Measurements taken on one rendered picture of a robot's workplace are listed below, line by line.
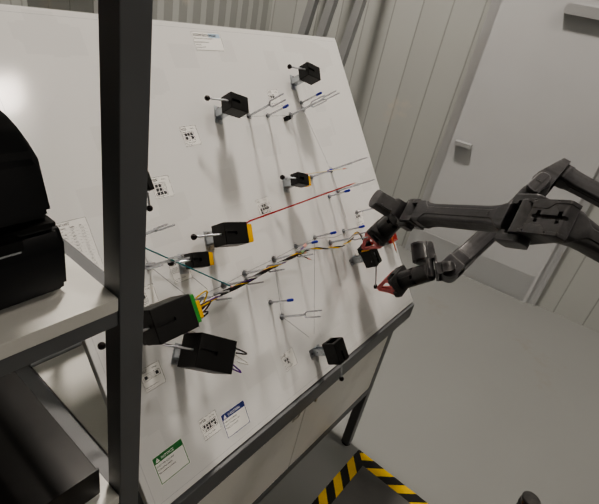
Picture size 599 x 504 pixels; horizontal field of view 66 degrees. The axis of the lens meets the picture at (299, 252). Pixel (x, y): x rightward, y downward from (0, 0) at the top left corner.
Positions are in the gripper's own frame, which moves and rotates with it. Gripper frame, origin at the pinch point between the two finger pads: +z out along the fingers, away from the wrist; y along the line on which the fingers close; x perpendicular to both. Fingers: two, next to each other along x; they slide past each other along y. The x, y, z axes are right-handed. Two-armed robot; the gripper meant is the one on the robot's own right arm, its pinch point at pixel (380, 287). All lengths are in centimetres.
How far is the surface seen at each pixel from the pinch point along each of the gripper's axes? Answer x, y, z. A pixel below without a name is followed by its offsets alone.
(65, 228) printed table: -60, 77, -5
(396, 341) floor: 76, -99, 92
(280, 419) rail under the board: 5, 55, 6
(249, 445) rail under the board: 3, 66, 6
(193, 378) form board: -19, 70, 2
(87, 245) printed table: -55, 75, -4
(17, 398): -38, 99, 1
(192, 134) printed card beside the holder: -67, 38, -6
